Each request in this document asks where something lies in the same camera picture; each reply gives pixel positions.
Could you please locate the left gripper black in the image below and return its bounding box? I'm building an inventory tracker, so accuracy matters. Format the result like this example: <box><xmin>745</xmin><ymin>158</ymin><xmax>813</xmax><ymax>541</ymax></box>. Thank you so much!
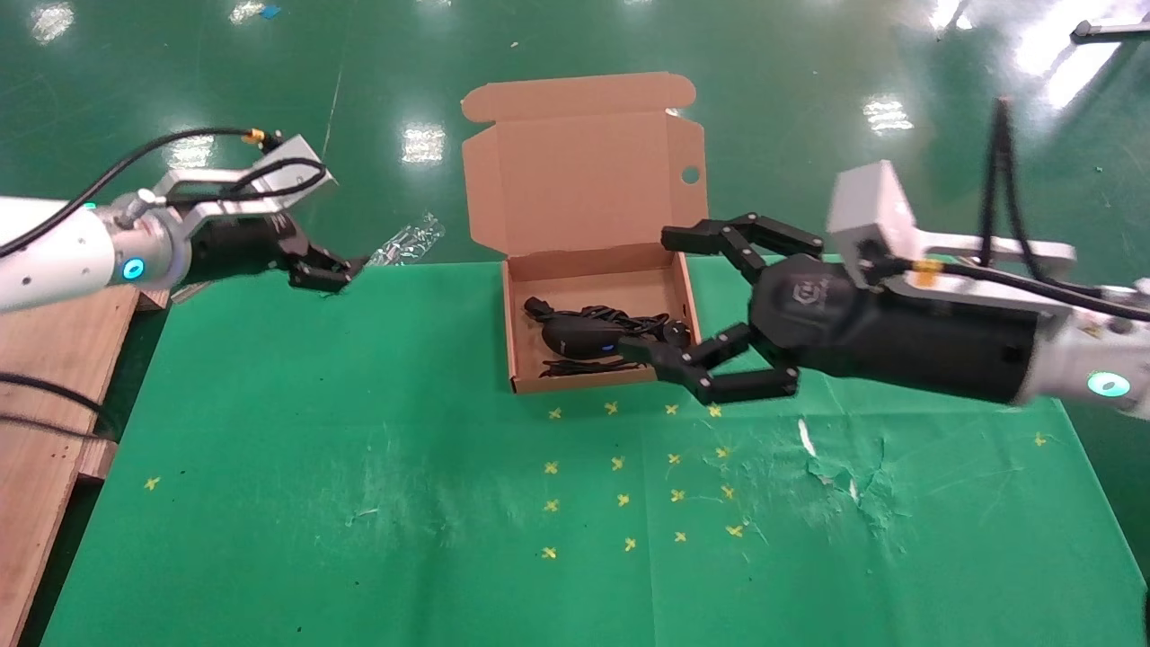
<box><xmin>184</xmin><ymin>214</ymin><xmax>370</xmax><ymax>294</ymax></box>

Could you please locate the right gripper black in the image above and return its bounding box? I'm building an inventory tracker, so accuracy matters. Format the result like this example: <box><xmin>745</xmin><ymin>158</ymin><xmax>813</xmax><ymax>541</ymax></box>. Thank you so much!
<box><xmin>618</xmin><ymin>214</ymin><xmax>889</xmax><ymax>406</ymax></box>

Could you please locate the black wired mouse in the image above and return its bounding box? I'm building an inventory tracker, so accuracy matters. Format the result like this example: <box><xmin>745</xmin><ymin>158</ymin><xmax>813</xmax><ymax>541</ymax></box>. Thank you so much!
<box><xmin>538</xmin><ymin>313</ymin><xmax>657</xmax><ymax>379</ymax></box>

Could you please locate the black power cable with plug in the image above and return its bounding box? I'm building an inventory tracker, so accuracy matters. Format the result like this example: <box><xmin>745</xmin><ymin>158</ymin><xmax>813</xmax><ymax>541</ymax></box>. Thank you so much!
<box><xmin>523</xmin><ymin>297</ymin><xmax>694</xmax><ymax>351</ymax></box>

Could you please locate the brown cardboard box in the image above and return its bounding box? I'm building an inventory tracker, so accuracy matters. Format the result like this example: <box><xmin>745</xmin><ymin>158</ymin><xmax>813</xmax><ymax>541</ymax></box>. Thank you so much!
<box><xmin>461</xmin><ymin>72</ymin><xmax>708</xmax><ymax>394</ymax></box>

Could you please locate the clear plastic bag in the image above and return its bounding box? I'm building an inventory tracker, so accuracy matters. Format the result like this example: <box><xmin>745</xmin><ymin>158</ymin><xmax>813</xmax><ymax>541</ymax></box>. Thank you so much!
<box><xmin>363</xmin><ymin>213</ymin><xmax>446</xmax><ymax>268</ymax></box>

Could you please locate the green table mat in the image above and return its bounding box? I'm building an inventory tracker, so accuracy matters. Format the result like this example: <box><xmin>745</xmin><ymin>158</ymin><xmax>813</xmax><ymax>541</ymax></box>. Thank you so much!
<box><xmin>40</xmin><ymin>254</ymin><xmax>1150</xmax><ymax>647</ymax></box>

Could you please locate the wooden board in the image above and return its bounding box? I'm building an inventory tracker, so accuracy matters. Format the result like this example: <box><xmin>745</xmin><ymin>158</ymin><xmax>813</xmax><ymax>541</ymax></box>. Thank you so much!
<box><xmin>0</xmin><ymin>283</ymin><xmax>173</xmax><ymax>647</ymax></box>

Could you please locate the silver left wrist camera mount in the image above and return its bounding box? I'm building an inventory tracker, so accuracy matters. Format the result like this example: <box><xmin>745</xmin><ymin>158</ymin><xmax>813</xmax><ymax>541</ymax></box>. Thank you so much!
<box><xmin>148</xmin><ymin>133</ymin><xmax>339</xmax><ymax>227</ymax></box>

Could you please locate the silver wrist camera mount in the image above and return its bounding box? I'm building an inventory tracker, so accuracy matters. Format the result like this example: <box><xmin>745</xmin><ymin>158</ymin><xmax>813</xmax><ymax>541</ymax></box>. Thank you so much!
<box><xmin>826</xmin><ymin>160</ymin><xmax>1078</xmax><ymax>290</ymax></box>
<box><xmin>148</xmin><ymin>133</ymin><xmax>339</xmax><ymax>227</ymax></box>

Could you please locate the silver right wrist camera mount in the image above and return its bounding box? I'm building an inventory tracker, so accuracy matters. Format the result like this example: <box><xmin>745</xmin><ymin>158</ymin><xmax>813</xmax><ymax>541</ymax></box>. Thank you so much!
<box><xmin>826</xmin><ymin>160</ymin><xmax>1078</xmax><ymax>290</ymax></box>

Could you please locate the black left camera cable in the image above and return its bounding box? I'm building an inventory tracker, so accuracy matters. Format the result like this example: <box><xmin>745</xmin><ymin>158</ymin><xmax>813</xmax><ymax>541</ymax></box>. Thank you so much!
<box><xmin>0</xmin><ymin>127</ymin><xmax>326</xmax><ymax>259</ymax></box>

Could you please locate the black camera cable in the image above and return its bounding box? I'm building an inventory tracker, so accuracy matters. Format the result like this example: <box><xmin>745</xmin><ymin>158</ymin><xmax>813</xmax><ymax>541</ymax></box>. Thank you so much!
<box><xmin>0</xmin><ymin>127</ymin><xmax>326</xmax><ymax>259</ymax></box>
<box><xmin>862</xmin><ymin>96</ymin><xmax>1150</xmax><ymax>323</ymax></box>

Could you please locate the black right camera cable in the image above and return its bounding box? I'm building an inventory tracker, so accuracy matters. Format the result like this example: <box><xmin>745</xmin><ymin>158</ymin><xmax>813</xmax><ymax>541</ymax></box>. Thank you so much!
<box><xmin>862</xmin><ymin>96</ymin><xmax>1150</xmax><ymax>323</ymax></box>

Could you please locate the thick black cable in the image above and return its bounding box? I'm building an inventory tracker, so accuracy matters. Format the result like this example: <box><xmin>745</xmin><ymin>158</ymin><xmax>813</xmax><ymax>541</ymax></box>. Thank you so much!
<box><xmin>0</xmin><ymin>372</ymin><xmax>119</xmax><ymax>443</ymax></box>

